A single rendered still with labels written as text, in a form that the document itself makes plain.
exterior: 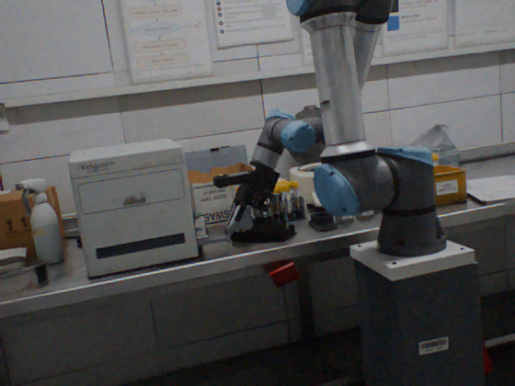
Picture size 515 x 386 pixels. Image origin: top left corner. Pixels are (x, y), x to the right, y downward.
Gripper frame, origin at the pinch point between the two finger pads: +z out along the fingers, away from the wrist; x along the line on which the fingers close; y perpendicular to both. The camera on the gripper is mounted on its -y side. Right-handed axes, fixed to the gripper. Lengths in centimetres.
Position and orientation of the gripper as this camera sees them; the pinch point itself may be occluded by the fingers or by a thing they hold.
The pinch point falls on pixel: (228, 231)
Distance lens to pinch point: 153.0
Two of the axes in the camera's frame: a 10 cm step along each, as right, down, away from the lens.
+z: -3.8, 9.3, 0.3
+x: -2.8, -1.5, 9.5
